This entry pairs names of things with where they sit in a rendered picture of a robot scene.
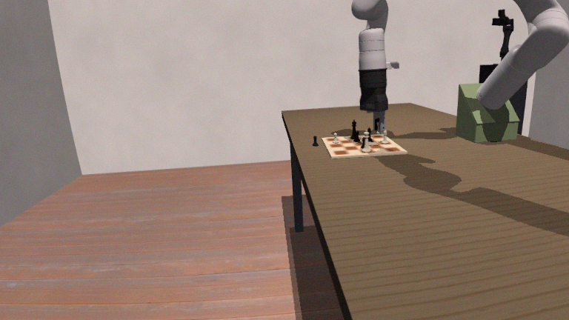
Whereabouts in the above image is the chessboard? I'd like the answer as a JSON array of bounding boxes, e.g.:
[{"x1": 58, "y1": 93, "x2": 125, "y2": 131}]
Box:
[{"x1": 322, "y1": 134, "x2": 407, "y2": 159}]

